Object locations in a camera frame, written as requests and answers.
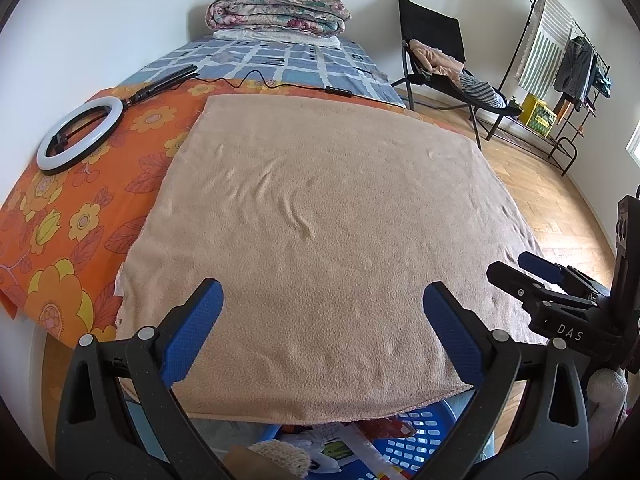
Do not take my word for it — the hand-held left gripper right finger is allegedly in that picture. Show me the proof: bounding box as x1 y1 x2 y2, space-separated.
422 281 588 480

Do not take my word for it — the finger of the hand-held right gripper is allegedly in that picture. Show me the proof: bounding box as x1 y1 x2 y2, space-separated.
518 252 609 297
486 261 547 307

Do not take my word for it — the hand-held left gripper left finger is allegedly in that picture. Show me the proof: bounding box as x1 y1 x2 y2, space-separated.
55 278 224 480

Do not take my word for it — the blue plastic basket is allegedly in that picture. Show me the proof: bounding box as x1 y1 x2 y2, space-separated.
122 392 496 480

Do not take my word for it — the colourful packet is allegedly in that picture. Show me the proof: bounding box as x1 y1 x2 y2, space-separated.
345 427 418 480

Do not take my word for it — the black clothes rack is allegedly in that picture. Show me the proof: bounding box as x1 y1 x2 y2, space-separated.
487 0 612 177

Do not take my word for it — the beige blanket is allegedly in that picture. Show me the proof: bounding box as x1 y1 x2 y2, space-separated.
116 94 556 423

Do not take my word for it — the yellow crate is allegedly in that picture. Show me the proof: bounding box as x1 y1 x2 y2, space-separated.
519 94 557 137

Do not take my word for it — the window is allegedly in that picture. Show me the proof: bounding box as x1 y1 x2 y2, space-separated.
625 125 640 166

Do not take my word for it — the beige sponge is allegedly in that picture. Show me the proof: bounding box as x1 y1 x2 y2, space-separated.
249 440 312 477

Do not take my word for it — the orange floral sheet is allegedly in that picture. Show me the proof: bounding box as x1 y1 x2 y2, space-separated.
0 82 221 346

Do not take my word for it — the striped grey cloth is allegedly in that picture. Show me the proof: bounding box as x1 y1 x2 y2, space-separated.
459 69 503 108

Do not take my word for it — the dark grey jacket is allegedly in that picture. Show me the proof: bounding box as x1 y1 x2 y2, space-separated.
552 35 598 98

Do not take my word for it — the green striped towel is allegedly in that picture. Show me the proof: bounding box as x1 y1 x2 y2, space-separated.
515 0 573 91

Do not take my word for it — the beige cloth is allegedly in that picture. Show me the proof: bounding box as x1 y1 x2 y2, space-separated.
410 39 466 78

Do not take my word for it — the black light stand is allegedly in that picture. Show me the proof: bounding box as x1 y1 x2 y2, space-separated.
120 64 199 107

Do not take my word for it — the black folding chair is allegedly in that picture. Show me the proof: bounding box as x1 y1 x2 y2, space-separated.
397 0 508 150

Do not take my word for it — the blue plaid bedsheet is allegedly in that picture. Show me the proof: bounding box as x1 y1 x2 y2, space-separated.
122 34 407 108

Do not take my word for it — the folded white sheet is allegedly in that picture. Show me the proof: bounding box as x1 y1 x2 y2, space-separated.
212 29 342 47

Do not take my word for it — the folded floral quilt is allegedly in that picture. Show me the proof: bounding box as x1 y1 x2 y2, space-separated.
206 0 353 36

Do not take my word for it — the white ring light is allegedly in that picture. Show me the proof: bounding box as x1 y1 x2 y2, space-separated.
36 97 123 177

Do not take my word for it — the black cable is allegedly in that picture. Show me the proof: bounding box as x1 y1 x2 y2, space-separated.
192 70 406 106

